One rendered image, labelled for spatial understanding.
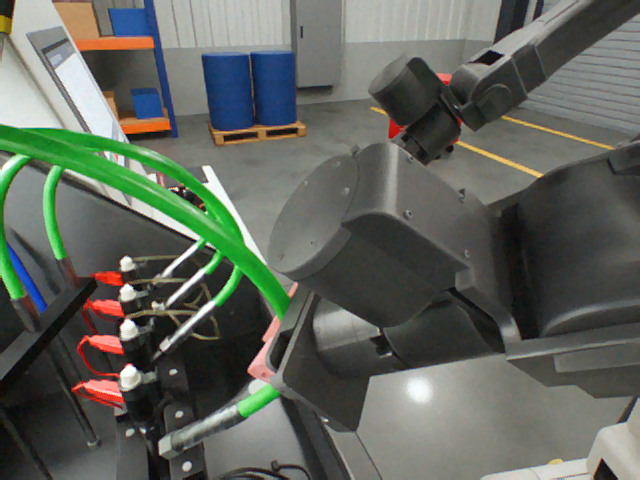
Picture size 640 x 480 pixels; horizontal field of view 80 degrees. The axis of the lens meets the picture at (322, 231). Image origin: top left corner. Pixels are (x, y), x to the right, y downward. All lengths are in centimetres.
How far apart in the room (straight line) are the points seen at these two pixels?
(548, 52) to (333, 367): 43
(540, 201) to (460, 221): 4
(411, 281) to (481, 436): 170
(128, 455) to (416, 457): 127
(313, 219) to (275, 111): 511
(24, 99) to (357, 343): 62
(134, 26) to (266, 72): 162
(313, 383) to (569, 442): 177
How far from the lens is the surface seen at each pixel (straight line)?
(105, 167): 25
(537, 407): 202
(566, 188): 18
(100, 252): 76
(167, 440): 42
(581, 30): 56
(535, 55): 52
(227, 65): 504
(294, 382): 23
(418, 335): 20
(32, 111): 73
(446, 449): 177
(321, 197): 16
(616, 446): 95
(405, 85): 47
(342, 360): 23
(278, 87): 521
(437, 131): 50
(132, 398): 51
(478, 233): 17
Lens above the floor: 147
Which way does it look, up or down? 30 degrees down
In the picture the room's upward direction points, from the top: straight up
